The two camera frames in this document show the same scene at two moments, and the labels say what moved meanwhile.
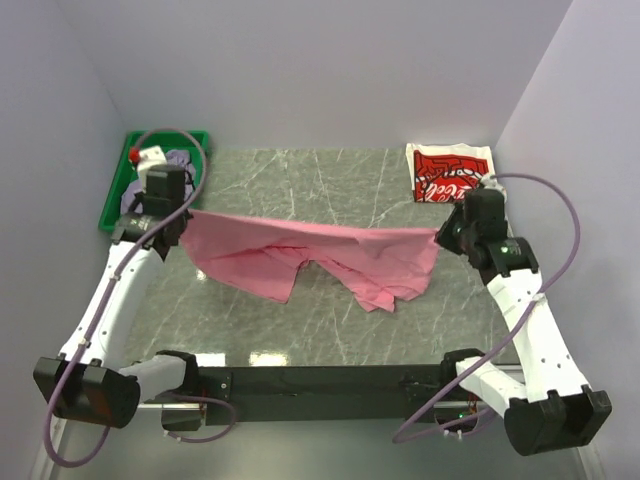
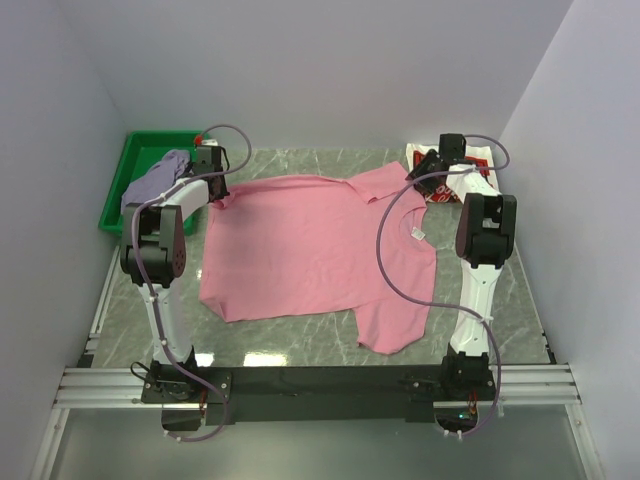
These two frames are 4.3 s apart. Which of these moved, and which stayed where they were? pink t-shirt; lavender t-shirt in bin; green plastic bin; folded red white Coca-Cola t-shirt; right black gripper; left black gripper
Moved: left black gripper; right black gripper; pink t-shirt
Stayed: lavender t-shirt in bin; folded red white Coca-Cola t-shirt; green plastic bin
